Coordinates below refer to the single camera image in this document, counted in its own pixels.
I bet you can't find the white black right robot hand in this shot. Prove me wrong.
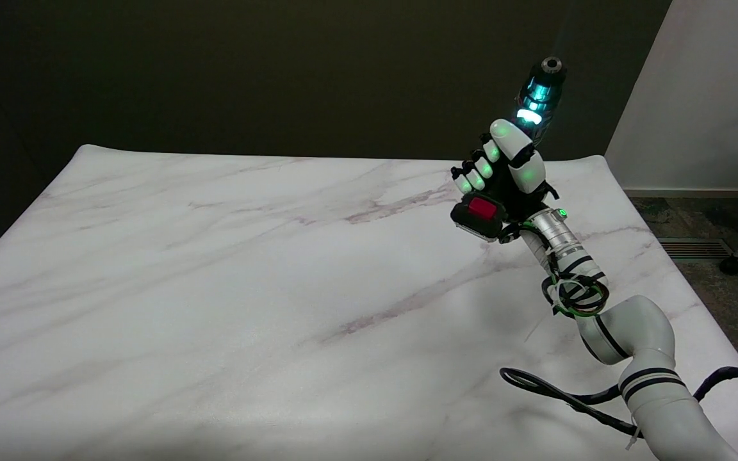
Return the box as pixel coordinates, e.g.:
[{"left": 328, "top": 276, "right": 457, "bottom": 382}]
[{"left": 450, "top": 118, "right": 560, "bottom": 243}]

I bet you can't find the black red power screwdriver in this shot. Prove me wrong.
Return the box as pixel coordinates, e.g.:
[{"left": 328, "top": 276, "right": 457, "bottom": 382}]
[{"left": 450, "top": 56, "right": 568, "bottom": 243}]

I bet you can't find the metal floor vent grille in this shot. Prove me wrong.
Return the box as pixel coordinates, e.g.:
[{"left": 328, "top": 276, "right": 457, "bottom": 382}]
[{"left": 659, "top": 238, "right": 736, "bottom": 260}]

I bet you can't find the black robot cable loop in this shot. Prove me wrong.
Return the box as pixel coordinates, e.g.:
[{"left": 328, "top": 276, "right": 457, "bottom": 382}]
[{"left": 499, "top": 366, "right": 738, "bottom": 461}]

